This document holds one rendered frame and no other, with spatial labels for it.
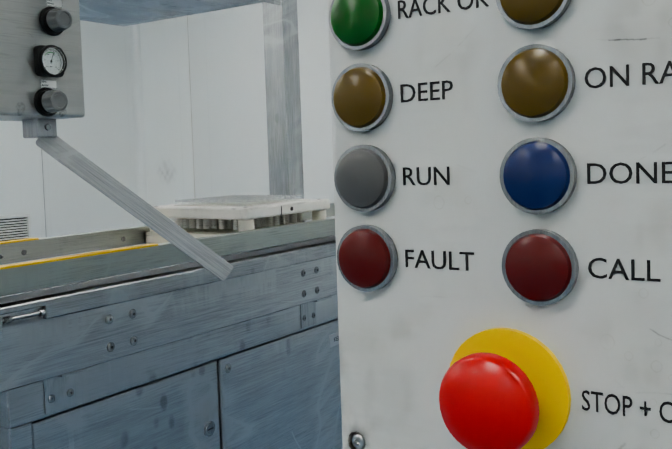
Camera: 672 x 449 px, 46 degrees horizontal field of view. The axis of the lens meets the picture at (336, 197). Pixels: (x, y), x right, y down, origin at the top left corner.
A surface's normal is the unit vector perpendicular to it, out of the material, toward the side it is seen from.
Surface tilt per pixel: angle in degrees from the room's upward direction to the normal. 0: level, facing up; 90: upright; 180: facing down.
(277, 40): 90
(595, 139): 90
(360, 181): 92
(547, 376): 90
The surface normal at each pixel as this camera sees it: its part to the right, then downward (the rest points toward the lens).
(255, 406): 0.83, 0.00
